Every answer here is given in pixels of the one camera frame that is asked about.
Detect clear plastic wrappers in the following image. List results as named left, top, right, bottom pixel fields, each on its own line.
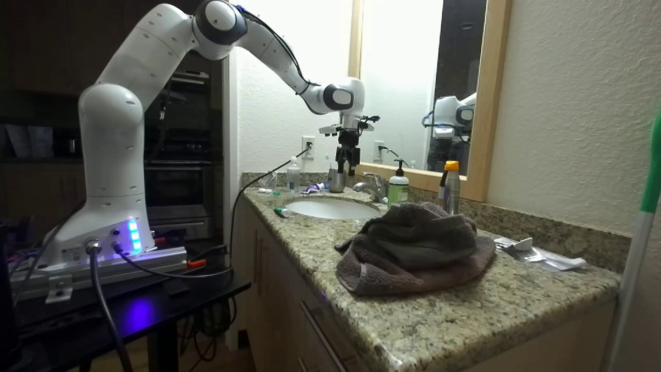
left=494, top=234, right=590, bottom=273

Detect grey crumpled towel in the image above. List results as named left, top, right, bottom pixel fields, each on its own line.
left=334, top=201, right=499, bottom=299

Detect chrome sink tap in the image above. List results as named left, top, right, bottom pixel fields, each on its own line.
left=351, top=171, right=388, bottom=205

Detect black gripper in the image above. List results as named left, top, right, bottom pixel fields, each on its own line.
left=336, top=131, right=364, bottom=177

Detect white wall power outlet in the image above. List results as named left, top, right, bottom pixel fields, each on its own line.
left=301, top=135, right=318, bottom=163

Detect stainless steel cup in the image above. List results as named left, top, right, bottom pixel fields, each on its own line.
left=326, top=170, right=347, bottom=195

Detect beige vanity cabinet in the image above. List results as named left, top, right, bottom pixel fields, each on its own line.
left=230, top=195, right=619, bottom=372

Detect dark metal shelf rack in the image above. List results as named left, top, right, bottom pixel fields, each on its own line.
left=140, top=58, right=225, bottom=245

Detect wooden framed wall mirror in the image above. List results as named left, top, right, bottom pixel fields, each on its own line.
left=347, top=0, right=515, bottom=203

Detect green soap pump bottle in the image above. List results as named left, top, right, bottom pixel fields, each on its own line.
left=387, top=158, right=412, bottom=206

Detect black power cable with plug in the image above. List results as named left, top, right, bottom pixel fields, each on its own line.
left=225, top=147, right=309, bottom=278

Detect aluminium extrusion rail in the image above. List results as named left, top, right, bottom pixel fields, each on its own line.
left=8, top=247, right=193, bottom=302

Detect white green pole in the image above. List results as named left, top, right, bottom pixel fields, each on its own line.
left=606, top=106, right=661, bottom=372

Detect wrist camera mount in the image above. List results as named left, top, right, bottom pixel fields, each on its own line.
left=318, top=113, right=383, bottom=138

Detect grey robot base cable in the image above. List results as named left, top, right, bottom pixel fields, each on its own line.
left=84, top=238, right=135, bottom=372

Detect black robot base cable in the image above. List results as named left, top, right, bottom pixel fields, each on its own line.
left=113, top=239, right=234, bottom=283

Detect clear contact solution bottle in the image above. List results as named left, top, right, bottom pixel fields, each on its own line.
left=288, top=155, right=307, bottom=192

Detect white oval sink basin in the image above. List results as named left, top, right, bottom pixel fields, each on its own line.
left=282, top=195, right=383, bottom=223

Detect black robot cart table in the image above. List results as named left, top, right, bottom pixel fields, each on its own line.
left=0, top=260, right=255, bottom=372

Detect brown spray bottle yellow cap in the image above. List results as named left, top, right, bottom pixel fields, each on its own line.
left=438, top=159, right=464, bottom=216

